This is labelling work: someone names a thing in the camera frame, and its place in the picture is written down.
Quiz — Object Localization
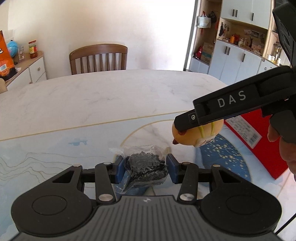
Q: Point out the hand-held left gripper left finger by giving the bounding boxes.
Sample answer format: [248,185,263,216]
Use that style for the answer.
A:
[52,156,125,205]

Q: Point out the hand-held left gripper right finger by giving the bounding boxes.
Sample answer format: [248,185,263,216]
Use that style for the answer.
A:
[166,153,245,202]

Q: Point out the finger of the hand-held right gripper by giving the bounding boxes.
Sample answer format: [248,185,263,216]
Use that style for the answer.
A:
[174,110,224,136]

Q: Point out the yellow duck toy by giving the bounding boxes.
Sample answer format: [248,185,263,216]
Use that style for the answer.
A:
[171,119,224,147]

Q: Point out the black snack packet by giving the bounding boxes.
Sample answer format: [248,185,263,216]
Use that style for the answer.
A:
[109,145,169,194]

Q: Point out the red cardboard box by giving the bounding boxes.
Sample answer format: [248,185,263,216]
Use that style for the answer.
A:
[223,109,292,180]

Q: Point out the white marble desktop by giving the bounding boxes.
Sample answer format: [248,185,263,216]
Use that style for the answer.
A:
[0,69,296,241]

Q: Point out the person's right hand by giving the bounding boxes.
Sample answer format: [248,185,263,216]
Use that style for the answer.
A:
[267,125,296,175]

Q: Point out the pale tote bag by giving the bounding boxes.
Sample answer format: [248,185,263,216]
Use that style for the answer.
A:
[197,11,211,29]

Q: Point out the dark wooden chair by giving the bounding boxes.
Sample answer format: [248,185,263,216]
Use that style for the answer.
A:
[69,44,128,75]

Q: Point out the white sideboard with wooden top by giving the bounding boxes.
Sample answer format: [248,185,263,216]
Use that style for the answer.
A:
[5,51,47,88]

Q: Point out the red sauce jar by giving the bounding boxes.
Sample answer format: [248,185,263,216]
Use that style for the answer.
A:
[28,40,38,59]

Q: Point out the orange snack bag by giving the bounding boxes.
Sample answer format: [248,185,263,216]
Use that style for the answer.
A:
[0,30,17,78]

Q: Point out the blue globe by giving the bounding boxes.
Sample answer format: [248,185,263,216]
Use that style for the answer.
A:
[6,40,19,64]

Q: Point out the grey wall cabinet unit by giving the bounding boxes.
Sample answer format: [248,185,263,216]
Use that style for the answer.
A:
[188,0,292,85]

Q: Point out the black cable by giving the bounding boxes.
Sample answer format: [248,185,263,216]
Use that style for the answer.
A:
[275,209,296,234]

